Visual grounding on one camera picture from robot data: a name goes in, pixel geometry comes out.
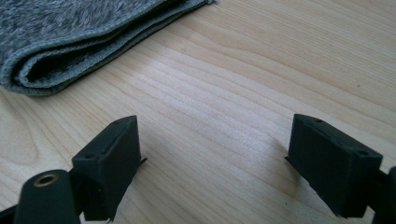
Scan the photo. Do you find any grey fluffy cloth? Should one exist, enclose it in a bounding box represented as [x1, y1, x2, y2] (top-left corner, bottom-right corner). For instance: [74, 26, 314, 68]
[0, 0, 218, 97]

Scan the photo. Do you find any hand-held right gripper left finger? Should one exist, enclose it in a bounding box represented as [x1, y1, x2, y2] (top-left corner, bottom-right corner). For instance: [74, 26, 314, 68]
[72, 115, 149, 223]

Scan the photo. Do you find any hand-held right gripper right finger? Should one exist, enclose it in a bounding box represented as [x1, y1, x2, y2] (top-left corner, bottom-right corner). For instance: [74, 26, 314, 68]
[285, 113, 384, 218]

